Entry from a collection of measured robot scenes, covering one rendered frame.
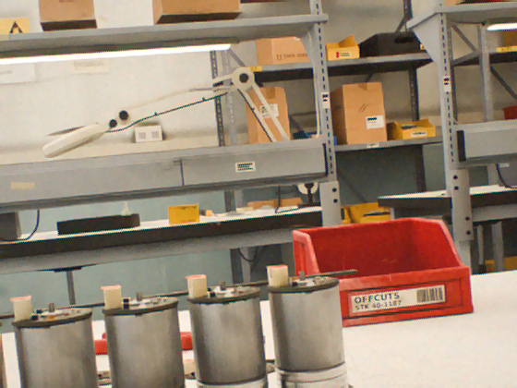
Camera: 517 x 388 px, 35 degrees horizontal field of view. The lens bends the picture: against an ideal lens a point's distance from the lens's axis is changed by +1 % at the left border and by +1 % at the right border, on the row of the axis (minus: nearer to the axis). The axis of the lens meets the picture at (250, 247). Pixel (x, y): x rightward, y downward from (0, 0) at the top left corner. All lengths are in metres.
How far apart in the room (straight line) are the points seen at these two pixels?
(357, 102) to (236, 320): 4.18
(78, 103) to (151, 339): 4.40
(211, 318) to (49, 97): 4.41
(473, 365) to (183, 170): 2.12
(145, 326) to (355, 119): 4.18
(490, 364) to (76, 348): 0.22
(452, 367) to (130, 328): 0.20
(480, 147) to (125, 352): 2.53
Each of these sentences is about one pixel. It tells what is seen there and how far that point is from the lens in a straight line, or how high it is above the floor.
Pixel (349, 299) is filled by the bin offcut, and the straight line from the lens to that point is 0.53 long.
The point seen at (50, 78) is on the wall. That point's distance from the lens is 4.67.
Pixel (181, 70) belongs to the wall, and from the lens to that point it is 4.69.
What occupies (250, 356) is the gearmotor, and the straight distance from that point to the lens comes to 0.27.
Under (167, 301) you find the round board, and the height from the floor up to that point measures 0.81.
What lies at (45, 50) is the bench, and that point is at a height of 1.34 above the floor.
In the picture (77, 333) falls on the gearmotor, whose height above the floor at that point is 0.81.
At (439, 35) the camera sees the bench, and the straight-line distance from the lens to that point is 2.79.
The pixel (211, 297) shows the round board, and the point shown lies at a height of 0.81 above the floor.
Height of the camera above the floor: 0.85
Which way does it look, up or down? 4 degrees down
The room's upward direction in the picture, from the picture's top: 6 degrees counter-clockwise
